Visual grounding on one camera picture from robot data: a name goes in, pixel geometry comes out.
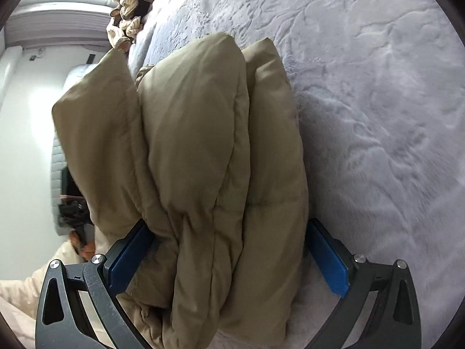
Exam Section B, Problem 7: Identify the khaki puffer jacket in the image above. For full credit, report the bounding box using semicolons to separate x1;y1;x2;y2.
52;33;308;348

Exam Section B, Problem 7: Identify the striped beige clothes pile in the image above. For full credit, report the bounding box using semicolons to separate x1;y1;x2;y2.
106;0;155;53

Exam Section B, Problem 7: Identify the person's left hand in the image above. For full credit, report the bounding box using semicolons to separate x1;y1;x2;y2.
69;231;95;261

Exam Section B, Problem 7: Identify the grey window curtain left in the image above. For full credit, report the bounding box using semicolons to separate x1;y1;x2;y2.
4;0;115;52

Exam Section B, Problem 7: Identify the lavender quilted bedspread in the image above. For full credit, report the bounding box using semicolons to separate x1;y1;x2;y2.
129;0;464;348

